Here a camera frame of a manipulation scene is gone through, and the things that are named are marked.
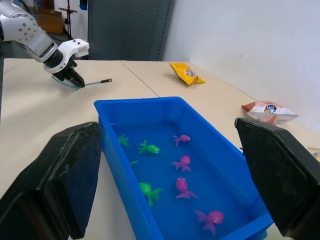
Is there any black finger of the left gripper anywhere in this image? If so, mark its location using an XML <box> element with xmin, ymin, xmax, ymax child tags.
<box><xmin>62</xmin><ymin>76</ymin><xmax>82</xmax><ymax>89</ymax></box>
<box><xmin>68</xmin><ymin>70</ymin><xmax>86</xmax><ymax>88</ymax></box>

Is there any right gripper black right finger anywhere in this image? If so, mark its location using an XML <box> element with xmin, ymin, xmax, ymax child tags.
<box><xmin>234</xmin><ymin>117</ymin><xmax>320</xmax><ymax>238</ymax></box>

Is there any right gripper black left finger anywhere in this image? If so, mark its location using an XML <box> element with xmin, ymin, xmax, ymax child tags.
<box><xmin>0</xmin><ymin>121</ymin><xmax>103</xmax><ymax>240</ymax></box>

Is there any green toy fish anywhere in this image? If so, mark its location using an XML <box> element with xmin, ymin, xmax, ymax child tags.
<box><xmin>137</xmin><ymin>139</ymin><xmax>161</xmax><ymax>155</ymax></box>
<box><xmin>117</xmin><ymin>134</ymin><xmax>130</xmax><ymax>147</ymax></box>
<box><xmin>138</xmin><ymin>181</ymin><xmax>163</xmax><ymax>208</ymax></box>

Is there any pink toy fish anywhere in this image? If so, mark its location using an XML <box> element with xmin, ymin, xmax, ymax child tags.
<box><xmin>172</xmin><ymin>133</ymin><xmax>192</xmax><ymax>148</ymax></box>
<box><xmin>174</xmin><ymin>176</ymin><xmax>199</xmax><ymax>200</ymax></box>
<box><xmin>171</xmin><ymin>154</ymin><xmax>193</xmax><ymax>173</ymax></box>
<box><xmin>194</xmin><ymin>209</ymin><xmax>225</xmax><ymax>236</ymax></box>

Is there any blue plastic tub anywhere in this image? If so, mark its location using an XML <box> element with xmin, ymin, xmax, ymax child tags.
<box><xmin>93</xmin><ymin>96</ymin><xmax>275</xmax><ymax>240</ymax></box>

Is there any black tripod stand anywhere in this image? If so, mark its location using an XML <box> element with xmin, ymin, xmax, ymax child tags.
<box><xmin>58</xmin><ymin>0</ymin><xmax>78</xmax><ymax>42</ymax></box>

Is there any orange white snack bag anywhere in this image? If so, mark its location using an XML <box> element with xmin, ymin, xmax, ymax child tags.
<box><xmin>241</xmin><ymin>100</ymin><xmax>300</xmax><ymax>126</ymax></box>

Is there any dark grey pegboard panel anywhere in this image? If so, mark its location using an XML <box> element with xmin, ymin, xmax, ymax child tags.
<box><xmin>87</xmin><ymin>0</ymin><xmax>176</xmax><ymax>61</ymax></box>

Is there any yellow snack bag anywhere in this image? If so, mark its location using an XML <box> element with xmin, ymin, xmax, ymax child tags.
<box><xmin>168</xmin><ymin>62</ymin><xmax>206</xmax><ymax>87</ymax></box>

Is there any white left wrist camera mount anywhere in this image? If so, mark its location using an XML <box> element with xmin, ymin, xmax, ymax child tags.
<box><xmin>57</xmin><ymin>38</ymin><xmax>90</xmax><ymax>66</ymax></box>

